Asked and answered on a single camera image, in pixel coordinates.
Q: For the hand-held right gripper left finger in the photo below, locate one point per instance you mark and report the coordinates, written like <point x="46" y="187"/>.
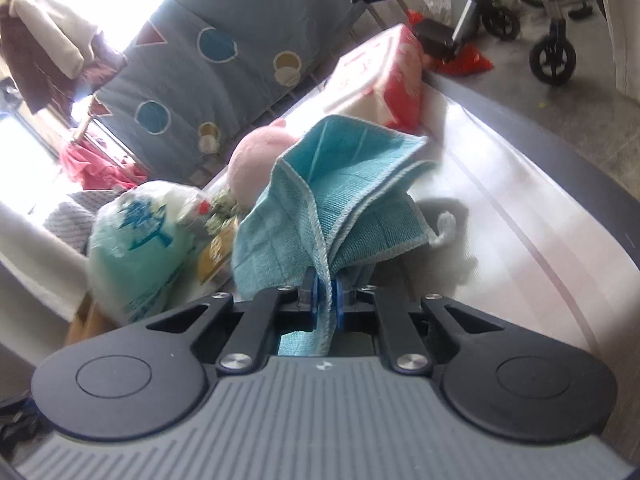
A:
<point x="311" y="300"/>

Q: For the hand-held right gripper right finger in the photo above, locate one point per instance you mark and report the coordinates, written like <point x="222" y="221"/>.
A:
<point x="339" y="305"/>

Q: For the teal towel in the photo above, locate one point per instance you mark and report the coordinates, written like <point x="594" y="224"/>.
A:
<point x="320" y="200"/>

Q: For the pink plush toy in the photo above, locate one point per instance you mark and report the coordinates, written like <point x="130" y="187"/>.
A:
<point x="255" y="160"/>

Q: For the brown cardboard box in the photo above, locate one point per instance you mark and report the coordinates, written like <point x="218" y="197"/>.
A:
<point x="85" y="322"/>

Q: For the small yellow carton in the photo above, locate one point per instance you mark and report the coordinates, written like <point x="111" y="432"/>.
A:
<point x="217" y="255"/>

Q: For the floral patterned packet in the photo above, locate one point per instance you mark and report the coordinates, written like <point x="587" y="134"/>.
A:
<point x="215" y="210"/>

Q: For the white green plastic bag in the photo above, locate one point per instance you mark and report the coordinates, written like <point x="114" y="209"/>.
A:
<point x="140" y="250"/>

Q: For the printed plastic tablecloth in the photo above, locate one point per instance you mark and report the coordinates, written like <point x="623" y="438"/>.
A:
<point x="525" y="220"/>

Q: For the grey patterned blanket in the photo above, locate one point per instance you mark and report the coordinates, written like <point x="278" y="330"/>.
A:
<point x="225" y="85"/>

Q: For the red white tissue pack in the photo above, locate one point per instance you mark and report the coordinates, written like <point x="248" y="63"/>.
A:
<point x="380" y="75"/>

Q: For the pink hanging garment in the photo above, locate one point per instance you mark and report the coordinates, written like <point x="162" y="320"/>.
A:
<point x="100" y="172"/>

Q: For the polka dot cloth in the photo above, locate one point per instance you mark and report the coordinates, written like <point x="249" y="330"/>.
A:
<point x="70" y="220"/>

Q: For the red plastic bag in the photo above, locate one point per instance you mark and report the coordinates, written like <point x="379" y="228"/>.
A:
<point x="470" y="62"/>

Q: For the wheelchair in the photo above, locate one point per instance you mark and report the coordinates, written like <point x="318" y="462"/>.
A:
<point x="500" y="22"/>

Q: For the dark hanging clothes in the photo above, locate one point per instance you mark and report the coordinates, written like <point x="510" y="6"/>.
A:
<point x="30" y="75"/>

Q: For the white hanging garment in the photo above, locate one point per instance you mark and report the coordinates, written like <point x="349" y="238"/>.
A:
<point x="45" y="30"/>

